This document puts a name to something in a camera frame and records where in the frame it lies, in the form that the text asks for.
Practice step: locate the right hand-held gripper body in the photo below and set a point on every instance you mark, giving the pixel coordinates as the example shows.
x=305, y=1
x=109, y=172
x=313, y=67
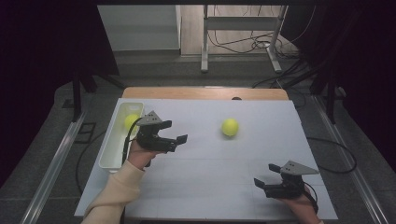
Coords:
x=285, y=186

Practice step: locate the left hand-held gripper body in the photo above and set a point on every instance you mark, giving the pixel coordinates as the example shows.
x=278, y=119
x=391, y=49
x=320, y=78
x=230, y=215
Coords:
x=152, y=141

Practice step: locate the yellow tennis ball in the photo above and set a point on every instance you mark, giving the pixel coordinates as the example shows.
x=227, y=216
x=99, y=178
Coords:
x=130, y=121
x=230, y=127

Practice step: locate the white plastic bin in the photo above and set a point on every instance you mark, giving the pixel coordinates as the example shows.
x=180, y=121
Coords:
x=115, y=149

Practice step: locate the person's left hand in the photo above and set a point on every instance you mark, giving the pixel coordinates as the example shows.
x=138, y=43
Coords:
x=138, y=157

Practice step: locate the person's right hand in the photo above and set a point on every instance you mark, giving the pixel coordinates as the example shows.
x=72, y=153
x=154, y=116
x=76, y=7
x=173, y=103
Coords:
x=300, y=207

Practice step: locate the white table cover board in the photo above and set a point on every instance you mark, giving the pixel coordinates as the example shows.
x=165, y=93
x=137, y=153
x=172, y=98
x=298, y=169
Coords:
x=218, y=161

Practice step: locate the small dark round knob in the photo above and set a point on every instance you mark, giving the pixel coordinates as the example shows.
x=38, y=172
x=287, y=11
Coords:
x=236, y=98

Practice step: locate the black stand legs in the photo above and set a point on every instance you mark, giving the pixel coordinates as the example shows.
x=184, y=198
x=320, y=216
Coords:
x=76, y=96
x=331, y=102

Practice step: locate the white cabinet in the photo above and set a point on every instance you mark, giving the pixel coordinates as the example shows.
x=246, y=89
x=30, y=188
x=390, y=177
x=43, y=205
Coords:
x=140, y=31

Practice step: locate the dark curtain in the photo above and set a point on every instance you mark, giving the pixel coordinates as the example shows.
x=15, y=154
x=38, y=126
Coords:
x=37, y=62
x=367, y=62

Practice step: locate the aluminium floor rail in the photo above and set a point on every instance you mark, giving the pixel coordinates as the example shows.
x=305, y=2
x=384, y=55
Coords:
x=367, y=196
x=55, y=169

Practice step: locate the white metal stand frame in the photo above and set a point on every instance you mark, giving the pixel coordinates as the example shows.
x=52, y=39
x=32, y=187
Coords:
x=239, y=23

